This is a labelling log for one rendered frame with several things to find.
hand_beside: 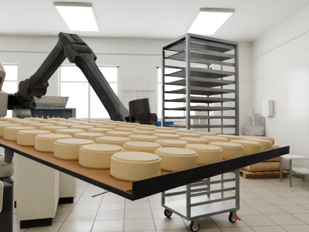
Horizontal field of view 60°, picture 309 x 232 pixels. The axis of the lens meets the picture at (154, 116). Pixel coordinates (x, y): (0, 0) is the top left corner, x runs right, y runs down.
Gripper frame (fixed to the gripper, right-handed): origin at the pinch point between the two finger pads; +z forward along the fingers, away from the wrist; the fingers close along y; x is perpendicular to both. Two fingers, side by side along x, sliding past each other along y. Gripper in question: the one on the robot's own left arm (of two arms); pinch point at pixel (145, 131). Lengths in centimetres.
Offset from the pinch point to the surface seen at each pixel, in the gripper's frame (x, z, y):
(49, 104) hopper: 114, -263, -8
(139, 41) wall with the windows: 13, -574, -172
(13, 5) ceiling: 229, -403, -176
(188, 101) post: -41, -167, -16
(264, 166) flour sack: -224, -392, 82
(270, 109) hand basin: -272, -480, -21
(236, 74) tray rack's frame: -94, -195, -47
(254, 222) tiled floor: -118, -188, 100
